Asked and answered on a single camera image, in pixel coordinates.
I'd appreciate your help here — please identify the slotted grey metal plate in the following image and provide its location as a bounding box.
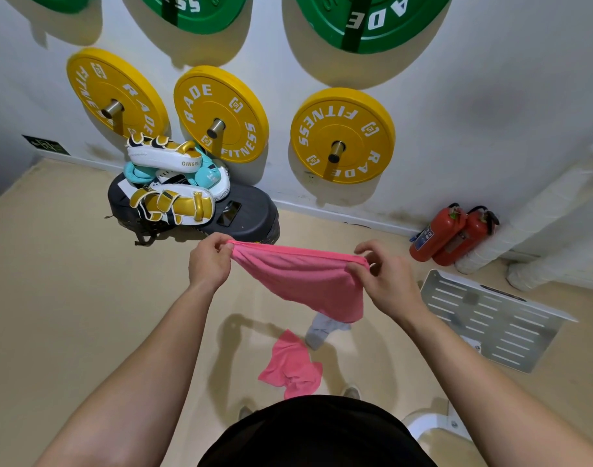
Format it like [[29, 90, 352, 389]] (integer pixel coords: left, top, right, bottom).
[[419, 269, 578, 374]]

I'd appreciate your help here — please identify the teal kick pad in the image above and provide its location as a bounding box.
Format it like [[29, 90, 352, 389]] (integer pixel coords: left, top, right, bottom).
[[123, 146, 222, 187]]

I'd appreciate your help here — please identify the person's black shirt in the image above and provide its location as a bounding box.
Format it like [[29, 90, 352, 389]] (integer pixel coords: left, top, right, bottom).
[[198, 395, 438, 467]]

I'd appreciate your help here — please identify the gold white strapped kick pad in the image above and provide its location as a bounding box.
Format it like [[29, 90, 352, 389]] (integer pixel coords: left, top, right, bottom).
[[130, 184, 215, 225]]

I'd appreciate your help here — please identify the green exit sign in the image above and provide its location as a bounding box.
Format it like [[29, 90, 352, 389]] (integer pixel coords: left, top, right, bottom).
[[22, 135, 71, 156]]

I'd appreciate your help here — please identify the red fire extinguisher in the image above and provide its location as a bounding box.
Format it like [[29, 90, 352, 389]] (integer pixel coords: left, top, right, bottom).
[[433, 205, 500, 267], [409, 203, 467, 262]]

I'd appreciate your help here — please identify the black phone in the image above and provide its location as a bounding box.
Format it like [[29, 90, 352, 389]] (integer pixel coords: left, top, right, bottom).
[[216, 200, 242, 228]]

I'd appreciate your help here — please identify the person's right hand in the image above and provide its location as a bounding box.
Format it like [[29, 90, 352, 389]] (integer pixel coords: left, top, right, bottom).
[[345, 240, 417, 321]]

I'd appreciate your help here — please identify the white curved bracket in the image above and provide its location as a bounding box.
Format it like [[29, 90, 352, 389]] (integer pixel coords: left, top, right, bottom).
[[402, 401, 473, 443]]

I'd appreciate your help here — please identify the green weight plate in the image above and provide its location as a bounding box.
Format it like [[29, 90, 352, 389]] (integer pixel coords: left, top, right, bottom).
[[294, 0, 454, 55], [136, 0, 249, 35], [24, 0, 90, 14]]

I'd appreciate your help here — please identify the person's left forearm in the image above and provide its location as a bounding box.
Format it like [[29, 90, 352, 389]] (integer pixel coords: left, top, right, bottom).
[[34, 281, 220, 467]]

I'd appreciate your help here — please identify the large black strike shield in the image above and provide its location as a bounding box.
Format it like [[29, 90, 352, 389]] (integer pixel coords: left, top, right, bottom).
[[106, 172, 281, 246]]

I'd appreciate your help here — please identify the pink towel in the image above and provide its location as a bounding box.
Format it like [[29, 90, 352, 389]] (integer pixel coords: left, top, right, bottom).
[[258, 329, 323, 400], [227, 240, 371, 324]]

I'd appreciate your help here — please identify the yellow weight plate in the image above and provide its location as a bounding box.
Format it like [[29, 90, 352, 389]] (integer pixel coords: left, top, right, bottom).
[[291, 88, 396, 185], [173, 65, 269, 164], [66, 47, 170, 141]]

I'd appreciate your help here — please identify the white insulated pipe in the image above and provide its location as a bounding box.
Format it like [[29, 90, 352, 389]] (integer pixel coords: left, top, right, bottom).
[[454, 133, 593, 275], [506, 228, 593, 293]]

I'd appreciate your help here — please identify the person's left hand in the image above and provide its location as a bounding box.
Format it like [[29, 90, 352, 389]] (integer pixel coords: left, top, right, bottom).
[[188, 233, 235, 293]]

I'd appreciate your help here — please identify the white grey cloth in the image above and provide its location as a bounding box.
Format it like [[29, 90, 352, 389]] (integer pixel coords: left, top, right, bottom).
[[305, 312, 352, 351]]

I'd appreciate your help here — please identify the person's right forearm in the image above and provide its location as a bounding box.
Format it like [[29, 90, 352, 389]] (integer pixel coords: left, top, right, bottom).
[[398, 306, 593, 467]]

